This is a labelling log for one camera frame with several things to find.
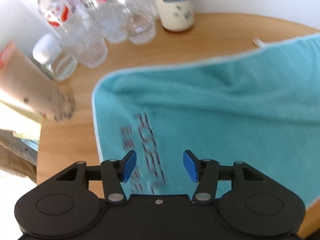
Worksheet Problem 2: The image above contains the milk tea plastic cup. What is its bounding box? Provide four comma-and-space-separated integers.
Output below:
1, 41, 75, 121

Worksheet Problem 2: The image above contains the clear water bottle red label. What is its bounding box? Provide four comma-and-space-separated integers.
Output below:
37, 0, 108, 68

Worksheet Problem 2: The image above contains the white patterned canister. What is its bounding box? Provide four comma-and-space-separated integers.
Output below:
155, 0, 195, 32

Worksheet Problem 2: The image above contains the small white cap bottle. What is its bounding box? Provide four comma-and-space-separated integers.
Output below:
33, 33, 78, 81

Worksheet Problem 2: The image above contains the teal microfiber towel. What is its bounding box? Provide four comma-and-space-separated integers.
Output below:
92, 34, 319, 204

